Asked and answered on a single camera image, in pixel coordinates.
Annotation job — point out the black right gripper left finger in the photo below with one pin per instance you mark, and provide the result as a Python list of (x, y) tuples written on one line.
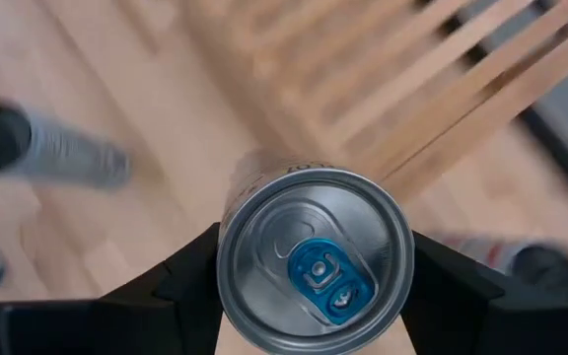
[(116, 325)]

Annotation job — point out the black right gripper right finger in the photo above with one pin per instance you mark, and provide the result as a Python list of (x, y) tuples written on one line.
[(486, 325)]

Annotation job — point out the white red-print Celsius can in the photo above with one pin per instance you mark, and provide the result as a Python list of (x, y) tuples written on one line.
[(535, 266)]

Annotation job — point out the silver blue-palm Celsius can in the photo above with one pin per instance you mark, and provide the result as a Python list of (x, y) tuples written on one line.
[(67, 158)]

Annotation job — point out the wooden slatted shelf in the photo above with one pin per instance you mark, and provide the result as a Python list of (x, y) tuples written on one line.
[(412, 74)]

